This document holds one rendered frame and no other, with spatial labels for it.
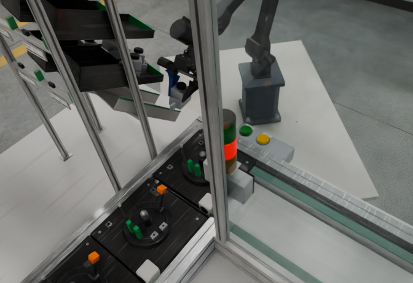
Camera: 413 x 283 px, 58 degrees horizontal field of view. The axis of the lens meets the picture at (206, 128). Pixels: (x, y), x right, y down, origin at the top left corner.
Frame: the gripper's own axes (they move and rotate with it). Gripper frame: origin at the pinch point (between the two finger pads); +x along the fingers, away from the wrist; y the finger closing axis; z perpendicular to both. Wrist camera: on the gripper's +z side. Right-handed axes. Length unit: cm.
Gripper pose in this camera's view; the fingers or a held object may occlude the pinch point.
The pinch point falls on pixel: (180, 88)
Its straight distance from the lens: 112.1
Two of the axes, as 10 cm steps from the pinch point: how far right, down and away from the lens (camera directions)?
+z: -3.0, -0.4, -9.5
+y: 8.6, 4.1, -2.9
